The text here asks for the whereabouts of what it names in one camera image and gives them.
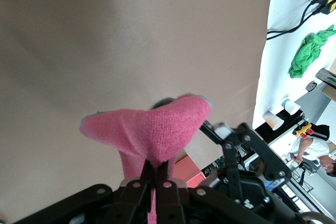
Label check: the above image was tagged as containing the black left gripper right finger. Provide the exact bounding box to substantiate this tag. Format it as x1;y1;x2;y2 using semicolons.
157;161;302;224

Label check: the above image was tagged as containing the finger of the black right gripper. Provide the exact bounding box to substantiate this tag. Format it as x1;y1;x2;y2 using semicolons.
151;98;176;109

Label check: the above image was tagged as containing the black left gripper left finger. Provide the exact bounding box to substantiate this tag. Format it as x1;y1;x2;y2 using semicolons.
13;161;156;224

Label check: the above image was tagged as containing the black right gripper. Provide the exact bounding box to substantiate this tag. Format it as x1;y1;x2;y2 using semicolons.
201;121;292;208

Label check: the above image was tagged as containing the pink cloth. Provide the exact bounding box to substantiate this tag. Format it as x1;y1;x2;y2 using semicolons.
79;93;213;224

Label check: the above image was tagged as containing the green cloth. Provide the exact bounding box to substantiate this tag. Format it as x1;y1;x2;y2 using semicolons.
288;24;336;79

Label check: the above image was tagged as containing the paper cup orange print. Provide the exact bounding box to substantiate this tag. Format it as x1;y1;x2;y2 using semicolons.
263;110;285;131

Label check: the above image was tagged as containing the pink plastic box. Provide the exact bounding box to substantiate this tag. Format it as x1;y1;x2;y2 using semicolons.
172;155;207;188

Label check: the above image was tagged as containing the paper cup blue print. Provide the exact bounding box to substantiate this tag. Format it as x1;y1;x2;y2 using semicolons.
282;98;301;116

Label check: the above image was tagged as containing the yellow red device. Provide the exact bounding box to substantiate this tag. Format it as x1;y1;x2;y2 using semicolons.
292;122;315;140

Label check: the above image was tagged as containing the person in white shirt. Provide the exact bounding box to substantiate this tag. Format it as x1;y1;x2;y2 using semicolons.
288;124;336;178

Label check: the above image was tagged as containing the black power cable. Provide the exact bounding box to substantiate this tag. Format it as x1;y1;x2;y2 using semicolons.
266;6;322;41
266;0;320;35

